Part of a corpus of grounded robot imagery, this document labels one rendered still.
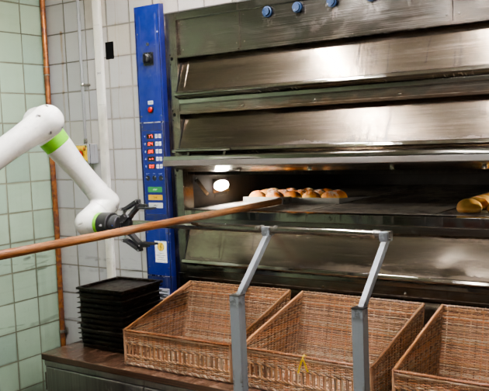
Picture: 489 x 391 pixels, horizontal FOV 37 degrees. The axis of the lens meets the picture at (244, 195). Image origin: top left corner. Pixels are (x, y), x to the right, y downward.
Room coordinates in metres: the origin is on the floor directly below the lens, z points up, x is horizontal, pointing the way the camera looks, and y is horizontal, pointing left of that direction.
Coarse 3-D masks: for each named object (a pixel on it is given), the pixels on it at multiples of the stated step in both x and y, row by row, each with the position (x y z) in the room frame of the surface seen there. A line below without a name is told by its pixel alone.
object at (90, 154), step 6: (78, 144) 3.78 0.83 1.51; (84, 144) 3.75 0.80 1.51; (90, 144) 3.76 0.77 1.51; (96, 144) 3.79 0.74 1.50; (78, 150) 3.77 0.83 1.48; (90, 150) 3.75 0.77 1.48; (96, 150) 3.79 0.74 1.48; (84, 156) 3.75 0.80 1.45; (90, 156) 3.75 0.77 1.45; (96, 156) 3.79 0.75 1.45; (90, 162) 3.75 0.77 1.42; (96, 162) 3.78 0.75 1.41
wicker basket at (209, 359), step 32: (192, 288) 3.41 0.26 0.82; (224, 288) 3.31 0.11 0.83; (256, 288) 3.22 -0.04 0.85; (160, 320) 3.24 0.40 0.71; (192, 320) 3.36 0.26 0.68; (224, 320) 3.27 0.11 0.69; (256, 320) 2.90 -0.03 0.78; (128, 352) 3.03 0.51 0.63; (160, 352) 3.17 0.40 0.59; (192, 352) 2.85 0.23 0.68; (224, 352) 2.76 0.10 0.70
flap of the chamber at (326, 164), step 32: (192, 160) 3.27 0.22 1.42; (224, 160) 3.16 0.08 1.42; (256, 160) 3.07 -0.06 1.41; (288, 160) 2.98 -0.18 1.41; (320, 160) 2.90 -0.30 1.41; (352, 160) 2.82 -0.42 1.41; (384, 160) 2.74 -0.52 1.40; (416, 160) 2.67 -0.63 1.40; (448, 160) 2.61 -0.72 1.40; (480, 160) 2.54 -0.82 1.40
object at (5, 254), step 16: (224, 208) 3.18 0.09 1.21; (240, 208) 3.25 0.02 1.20; (256, 208) 3.36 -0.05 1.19; (144, 224) 2.75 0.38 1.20; (160, 224) 2.81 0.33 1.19; (176, 224) 2.90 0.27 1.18; (64, 240) 2.42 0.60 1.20; (80, 240) 2.47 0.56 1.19; (96, 240) 2.55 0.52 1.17; (0, 256) 2.21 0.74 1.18; (16, 256) 2.26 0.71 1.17
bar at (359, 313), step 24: (264, 240) 2.75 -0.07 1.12; (384, 240) 2.49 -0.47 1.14; (240, 288) 2.63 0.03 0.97; (240, 312) 2.59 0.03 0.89; (360, 312) 2.31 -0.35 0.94; (240, 336) 2.58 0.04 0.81; (360, 336) 2.31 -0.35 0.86; (240, 360) 2.58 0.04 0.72; (360, 360) 2.31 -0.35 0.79; (240, 384) 2.58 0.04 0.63; (360, 384) 2.32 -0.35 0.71
